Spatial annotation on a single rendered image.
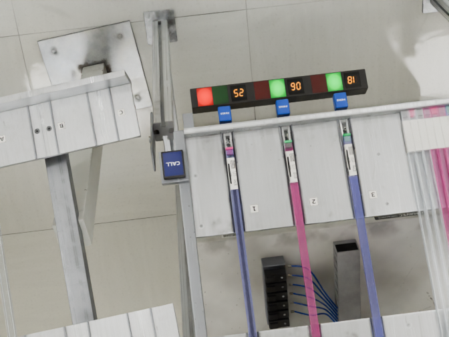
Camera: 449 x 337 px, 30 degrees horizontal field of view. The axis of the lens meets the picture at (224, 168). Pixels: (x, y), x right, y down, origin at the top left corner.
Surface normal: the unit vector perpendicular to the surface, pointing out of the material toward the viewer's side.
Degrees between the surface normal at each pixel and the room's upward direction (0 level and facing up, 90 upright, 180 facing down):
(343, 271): 0
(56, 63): 0
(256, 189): 43
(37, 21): 0
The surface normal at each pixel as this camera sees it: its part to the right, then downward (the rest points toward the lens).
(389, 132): 0.00, -0.25
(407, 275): 0.07, 0.47
